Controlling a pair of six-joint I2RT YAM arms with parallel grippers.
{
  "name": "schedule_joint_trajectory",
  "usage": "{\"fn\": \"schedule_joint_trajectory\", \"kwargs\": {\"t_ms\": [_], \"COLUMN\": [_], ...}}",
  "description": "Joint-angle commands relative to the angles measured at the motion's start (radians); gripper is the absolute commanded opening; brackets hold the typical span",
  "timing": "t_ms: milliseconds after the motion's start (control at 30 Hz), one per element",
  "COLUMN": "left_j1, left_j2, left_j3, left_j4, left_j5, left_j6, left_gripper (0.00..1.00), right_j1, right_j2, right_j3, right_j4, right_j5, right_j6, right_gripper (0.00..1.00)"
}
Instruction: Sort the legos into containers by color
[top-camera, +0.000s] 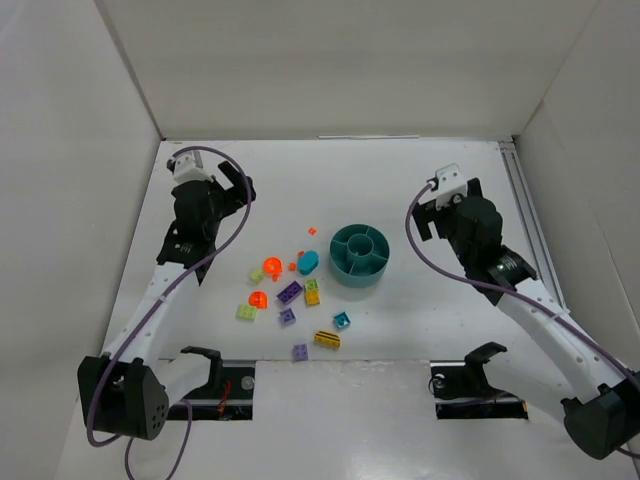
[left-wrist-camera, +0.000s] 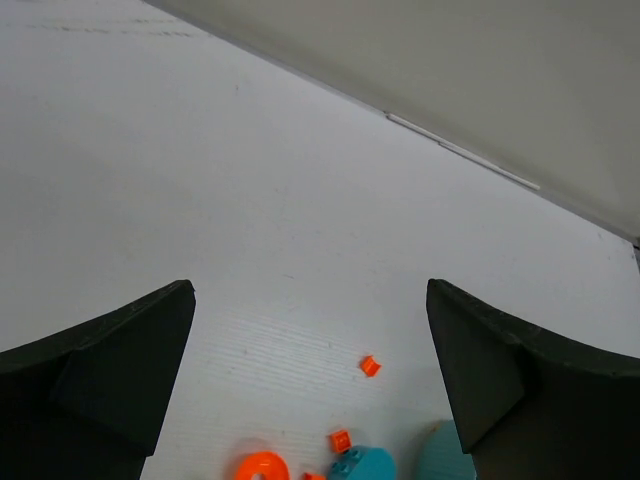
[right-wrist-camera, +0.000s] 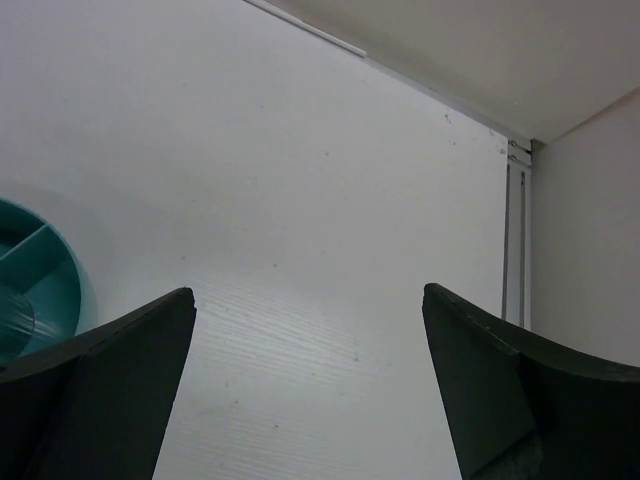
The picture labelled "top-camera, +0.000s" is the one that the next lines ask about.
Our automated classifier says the dark purple long lego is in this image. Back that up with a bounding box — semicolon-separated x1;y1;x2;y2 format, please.
277;281;304;305

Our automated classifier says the teal square lego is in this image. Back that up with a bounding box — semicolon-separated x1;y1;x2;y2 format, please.
333;312;351;330

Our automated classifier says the light green lego lower left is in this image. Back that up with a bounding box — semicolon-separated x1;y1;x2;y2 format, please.
236;304;258;321

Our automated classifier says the aluminium rail right side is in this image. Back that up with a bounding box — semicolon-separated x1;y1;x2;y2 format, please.
498;141;566;307

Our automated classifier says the light green lego upper left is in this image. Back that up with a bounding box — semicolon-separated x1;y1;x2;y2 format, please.
249;268;265;284

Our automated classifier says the light green lego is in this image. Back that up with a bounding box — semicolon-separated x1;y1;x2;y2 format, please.
249;268;265;284
236;304;258;321

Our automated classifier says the orange round lego upper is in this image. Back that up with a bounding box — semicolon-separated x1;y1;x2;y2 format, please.
263;257;283;276

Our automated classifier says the purple cable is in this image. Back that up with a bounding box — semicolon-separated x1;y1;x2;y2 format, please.
85;145;254;480
404;182;640;459

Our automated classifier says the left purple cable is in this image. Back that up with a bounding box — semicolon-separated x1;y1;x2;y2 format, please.
85;145;254;480

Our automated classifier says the yellow black striped lego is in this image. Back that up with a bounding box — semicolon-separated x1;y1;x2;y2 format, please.
314;330;341;349

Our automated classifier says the lavender square lego bottom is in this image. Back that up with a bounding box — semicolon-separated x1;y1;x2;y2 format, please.
292;344;309;362

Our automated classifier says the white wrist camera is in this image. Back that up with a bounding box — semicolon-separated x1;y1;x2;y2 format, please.
167;151;213;185
427;163;468;211

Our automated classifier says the yellow orange square lego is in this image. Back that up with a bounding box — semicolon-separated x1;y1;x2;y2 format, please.
305;290;321;306

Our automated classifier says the orange round lego lower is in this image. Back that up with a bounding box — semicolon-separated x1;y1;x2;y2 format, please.
248;291;268;309

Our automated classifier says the teal oval lego piece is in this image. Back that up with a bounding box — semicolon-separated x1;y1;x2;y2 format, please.
297;250;319;276

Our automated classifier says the teal round divided container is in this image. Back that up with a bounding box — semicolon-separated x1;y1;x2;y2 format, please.
329;224;390;288

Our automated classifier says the green square lego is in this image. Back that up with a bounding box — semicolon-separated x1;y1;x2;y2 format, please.
304;278;319;292

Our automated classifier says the lavender square lego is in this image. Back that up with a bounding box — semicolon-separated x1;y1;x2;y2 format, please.
279;309;296;326
292;344;309;362

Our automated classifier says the lavender square lego middle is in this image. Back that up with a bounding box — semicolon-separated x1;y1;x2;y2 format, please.
279;309;296;326

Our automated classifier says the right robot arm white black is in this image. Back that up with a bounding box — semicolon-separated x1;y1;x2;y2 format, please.
404;173;639;460

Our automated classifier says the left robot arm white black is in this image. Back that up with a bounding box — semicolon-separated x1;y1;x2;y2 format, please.
77;153;256;447

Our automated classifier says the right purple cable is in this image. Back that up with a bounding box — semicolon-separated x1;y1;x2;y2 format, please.
404;182;640;459

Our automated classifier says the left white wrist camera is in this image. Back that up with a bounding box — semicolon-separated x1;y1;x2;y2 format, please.
167;151;213;185

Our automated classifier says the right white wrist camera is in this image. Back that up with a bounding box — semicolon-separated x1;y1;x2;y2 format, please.
427;163;468;211

